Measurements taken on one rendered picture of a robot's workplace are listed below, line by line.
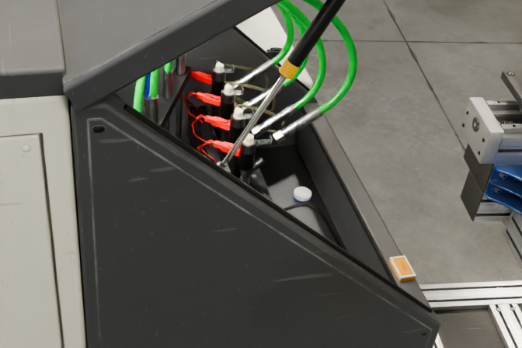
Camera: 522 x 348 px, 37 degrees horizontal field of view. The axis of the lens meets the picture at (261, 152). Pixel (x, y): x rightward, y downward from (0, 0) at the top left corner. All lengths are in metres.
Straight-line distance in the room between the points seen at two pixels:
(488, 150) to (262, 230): 0.85
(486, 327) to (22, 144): 1.77
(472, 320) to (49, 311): 1.58
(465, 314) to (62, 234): 1.64
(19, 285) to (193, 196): 0.25
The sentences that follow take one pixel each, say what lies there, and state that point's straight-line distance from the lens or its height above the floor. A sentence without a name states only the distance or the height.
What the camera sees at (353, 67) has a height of 1.25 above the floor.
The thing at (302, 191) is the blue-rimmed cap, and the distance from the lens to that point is 1.69.
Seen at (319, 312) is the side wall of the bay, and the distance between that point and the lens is 1.20.
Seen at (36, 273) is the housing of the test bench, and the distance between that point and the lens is 1.02.
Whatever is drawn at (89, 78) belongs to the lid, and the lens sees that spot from 0.81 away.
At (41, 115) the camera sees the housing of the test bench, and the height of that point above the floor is 1.44.
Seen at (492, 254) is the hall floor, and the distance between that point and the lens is 2.95.
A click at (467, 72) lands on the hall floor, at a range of 3.96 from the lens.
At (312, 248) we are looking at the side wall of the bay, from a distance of 1.09.
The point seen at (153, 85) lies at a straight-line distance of 1.36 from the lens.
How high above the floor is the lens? 1.94
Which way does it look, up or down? 38 degrees down
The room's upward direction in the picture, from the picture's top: 7 degrees clockwise
